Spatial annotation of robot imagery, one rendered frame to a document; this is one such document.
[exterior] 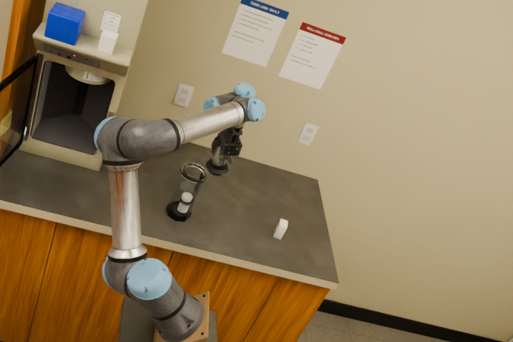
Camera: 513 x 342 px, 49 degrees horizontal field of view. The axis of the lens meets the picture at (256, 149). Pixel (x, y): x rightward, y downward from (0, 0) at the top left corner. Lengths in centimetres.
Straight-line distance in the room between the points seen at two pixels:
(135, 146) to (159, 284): 39
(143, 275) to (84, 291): 86
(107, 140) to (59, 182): 69
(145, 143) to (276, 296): 113
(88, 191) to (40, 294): 50
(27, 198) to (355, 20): 150
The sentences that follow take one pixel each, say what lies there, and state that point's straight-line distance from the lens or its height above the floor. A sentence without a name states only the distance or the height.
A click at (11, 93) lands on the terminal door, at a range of 207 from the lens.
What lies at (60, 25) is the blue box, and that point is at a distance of 200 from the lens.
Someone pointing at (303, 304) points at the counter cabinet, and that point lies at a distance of 252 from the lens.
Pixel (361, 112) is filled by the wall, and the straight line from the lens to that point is 276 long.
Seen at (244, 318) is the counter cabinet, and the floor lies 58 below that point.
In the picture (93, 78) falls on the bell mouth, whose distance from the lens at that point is 221.
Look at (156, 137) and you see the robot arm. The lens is 156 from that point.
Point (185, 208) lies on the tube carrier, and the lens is 225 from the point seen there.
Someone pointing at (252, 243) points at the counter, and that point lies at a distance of 234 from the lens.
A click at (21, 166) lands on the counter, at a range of 235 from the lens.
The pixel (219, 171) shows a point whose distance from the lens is 215.
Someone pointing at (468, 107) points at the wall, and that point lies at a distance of 290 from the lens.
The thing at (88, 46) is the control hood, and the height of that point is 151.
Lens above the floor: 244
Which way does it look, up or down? 31 degrees down
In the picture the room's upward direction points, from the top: 25 degrees clockwise
